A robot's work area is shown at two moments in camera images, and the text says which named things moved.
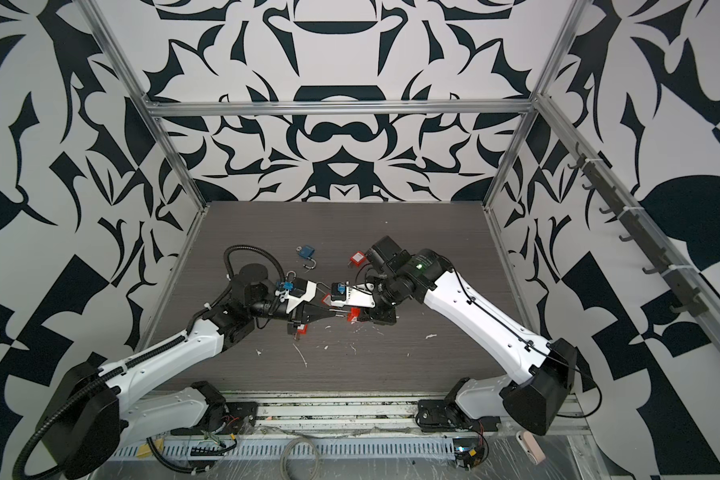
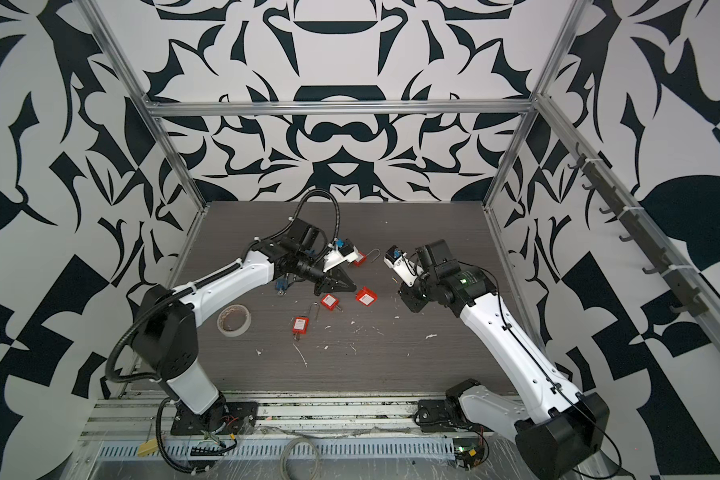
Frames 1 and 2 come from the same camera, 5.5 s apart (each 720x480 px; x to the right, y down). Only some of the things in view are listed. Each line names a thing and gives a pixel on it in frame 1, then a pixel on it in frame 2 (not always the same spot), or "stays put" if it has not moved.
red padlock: (353, 312) to (329, 301)
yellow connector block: (145, 452) stays put
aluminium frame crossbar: (340, 106) stays put
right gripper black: (386, 317) to (415, 302)
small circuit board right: (468, 452) stays put
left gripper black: (309, 313) to (336, 282)
